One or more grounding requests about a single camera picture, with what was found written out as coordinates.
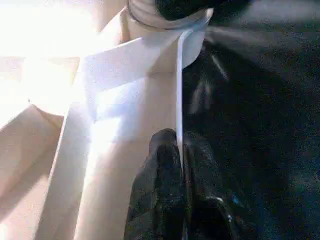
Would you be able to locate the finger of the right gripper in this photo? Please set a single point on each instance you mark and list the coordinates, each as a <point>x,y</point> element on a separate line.
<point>190,7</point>

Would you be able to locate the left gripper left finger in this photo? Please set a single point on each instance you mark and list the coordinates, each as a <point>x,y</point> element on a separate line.
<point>157,195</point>

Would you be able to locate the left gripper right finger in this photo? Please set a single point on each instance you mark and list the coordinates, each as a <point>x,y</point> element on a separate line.
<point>212,200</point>

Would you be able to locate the white plastic table leg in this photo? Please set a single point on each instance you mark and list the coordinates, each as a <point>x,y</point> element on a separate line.
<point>150,15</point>

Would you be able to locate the white plastic table top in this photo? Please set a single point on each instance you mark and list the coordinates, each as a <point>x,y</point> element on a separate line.
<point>75,125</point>

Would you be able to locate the black work mat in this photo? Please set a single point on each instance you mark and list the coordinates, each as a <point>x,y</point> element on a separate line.
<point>265,125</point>

